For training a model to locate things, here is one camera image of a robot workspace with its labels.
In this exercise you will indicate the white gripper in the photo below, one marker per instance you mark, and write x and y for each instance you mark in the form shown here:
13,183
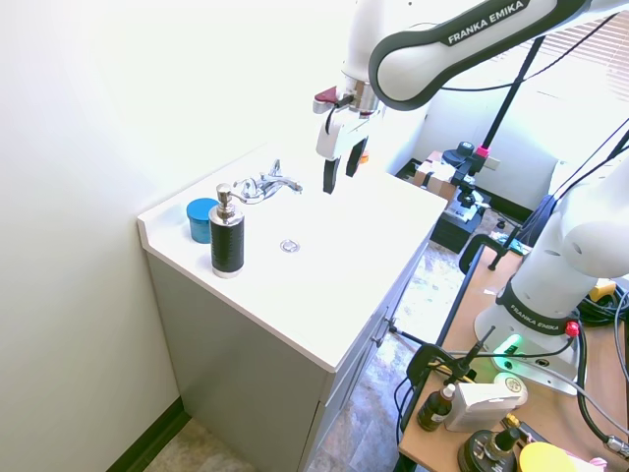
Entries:
342,130

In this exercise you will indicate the white Franka Panda arm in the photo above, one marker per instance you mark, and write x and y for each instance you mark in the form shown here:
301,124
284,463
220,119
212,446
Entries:
540,236

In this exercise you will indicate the chrome faucet spout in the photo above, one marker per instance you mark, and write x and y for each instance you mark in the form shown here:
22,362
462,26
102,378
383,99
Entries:
285,184

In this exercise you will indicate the cardboard box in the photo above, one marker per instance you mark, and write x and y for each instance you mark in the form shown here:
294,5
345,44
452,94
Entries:
432,174

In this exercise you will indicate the chrome sink drain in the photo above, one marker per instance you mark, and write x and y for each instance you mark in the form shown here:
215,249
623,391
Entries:
290,246

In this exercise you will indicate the white sink countertop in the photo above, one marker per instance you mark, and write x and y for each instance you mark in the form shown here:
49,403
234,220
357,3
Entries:
304,255

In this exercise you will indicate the black storage case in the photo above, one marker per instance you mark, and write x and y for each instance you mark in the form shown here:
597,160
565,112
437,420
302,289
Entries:
454,223

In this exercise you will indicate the black chrome soap dispenser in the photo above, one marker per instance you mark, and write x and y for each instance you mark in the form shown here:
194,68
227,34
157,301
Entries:
226,236

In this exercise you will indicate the blue round jar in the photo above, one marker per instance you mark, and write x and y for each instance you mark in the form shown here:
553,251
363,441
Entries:
200,220

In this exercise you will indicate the black C-clamp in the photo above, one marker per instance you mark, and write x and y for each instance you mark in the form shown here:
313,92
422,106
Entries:
432,366
484,253

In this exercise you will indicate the grey vanity cabinet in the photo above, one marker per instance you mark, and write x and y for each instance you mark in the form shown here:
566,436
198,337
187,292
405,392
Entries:
275,373

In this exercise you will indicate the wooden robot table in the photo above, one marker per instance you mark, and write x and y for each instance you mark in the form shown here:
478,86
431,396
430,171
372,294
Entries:
472,344

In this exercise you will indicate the dark brown glass bottle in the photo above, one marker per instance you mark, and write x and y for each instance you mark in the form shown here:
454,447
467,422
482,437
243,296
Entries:
434,408

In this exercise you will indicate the window blinds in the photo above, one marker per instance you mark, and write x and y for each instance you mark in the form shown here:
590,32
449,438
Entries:
580,54

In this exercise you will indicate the white box device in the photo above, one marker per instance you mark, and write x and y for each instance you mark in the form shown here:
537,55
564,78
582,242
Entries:
479,405

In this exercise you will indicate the black round weight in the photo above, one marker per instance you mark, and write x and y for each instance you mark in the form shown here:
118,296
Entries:
479,450

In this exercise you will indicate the yellow round disc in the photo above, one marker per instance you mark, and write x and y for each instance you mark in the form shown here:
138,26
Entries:
548,458

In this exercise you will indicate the red wrist camera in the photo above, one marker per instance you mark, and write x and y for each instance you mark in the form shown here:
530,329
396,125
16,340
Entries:
325,99

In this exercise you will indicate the black camera on stand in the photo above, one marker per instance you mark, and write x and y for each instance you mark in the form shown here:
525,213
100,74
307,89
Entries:
466,169

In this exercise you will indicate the black camera stand pole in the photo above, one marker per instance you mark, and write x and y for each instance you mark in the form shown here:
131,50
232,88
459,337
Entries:
511,93

